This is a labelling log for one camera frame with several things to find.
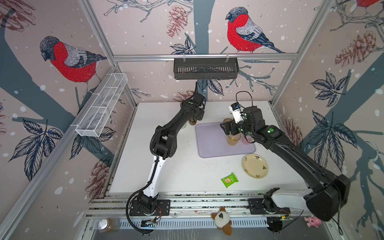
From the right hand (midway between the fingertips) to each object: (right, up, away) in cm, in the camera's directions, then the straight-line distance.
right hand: (226, 122), depth 77 cm
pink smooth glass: (+8, -7, -10) cm, 15 cm away
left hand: (-14, +5, +23) cm, 27 cm away
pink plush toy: (+38, -45, -10) cm, 60 cm away
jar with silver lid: (-53, -42, -16) cm, 69 cm away
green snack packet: (+3, -32, +4) cm, 33 cm away
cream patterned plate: (+20, -27, +12) cm, 36 cm away
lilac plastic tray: (-5, -14, +22) cm, 26 cm away
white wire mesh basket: (-66, 0, -6) cm, 67 cm away
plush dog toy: (-4, -46, -9) cm, 47 cm away
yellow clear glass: (-19, -1, +37) cm, 42 cm away
